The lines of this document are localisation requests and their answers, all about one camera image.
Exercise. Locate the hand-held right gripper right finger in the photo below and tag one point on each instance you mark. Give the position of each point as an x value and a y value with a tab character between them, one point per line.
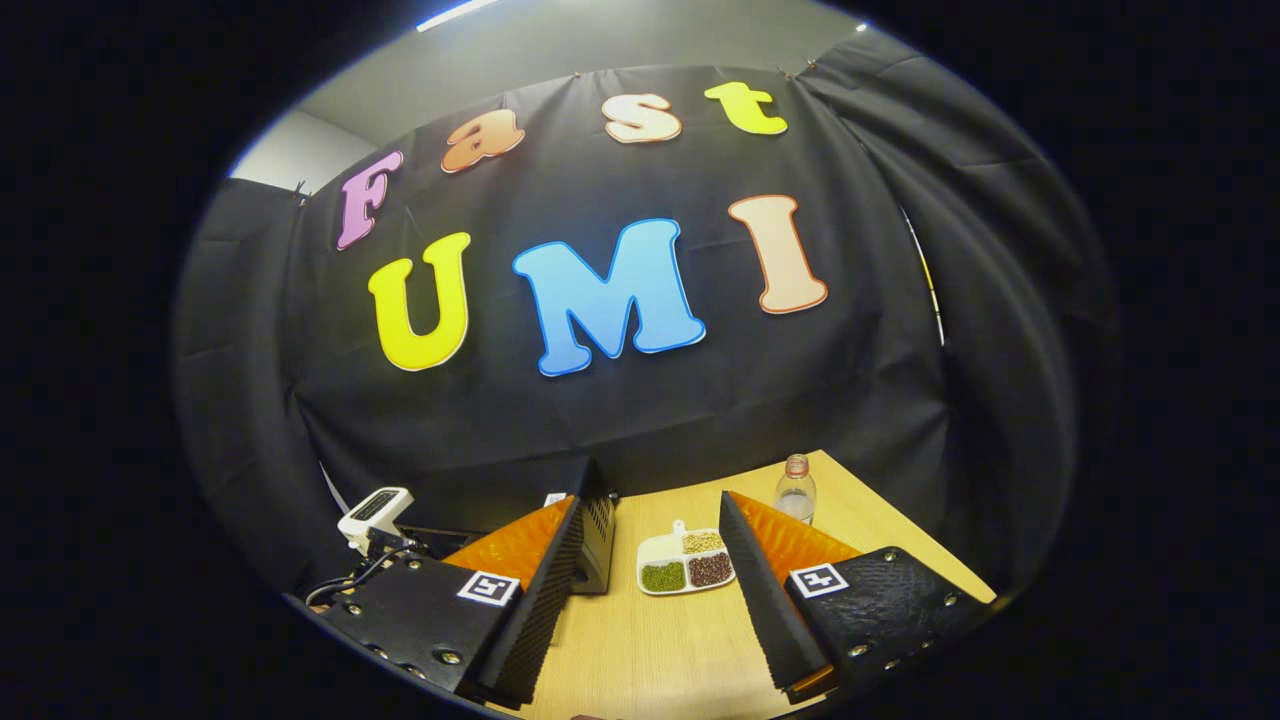
765	600

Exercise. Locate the white toaster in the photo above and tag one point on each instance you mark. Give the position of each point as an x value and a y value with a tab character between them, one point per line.
352	527

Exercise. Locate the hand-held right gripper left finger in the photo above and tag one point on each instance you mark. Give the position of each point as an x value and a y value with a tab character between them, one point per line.
545	600

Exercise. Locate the black backdrop cloth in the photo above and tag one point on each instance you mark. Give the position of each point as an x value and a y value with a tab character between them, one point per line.
600	420

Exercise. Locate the black electric oven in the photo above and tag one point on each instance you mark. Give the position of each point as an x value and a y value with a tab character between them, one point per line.
600	540

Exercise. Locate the clear plastic bottle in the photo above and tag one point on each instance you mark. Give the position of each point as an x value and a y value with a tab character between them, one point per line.
797	495

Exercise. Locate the white divided bean dish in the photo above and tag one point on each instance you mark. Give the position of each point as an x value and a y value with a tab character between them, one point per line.
662	577

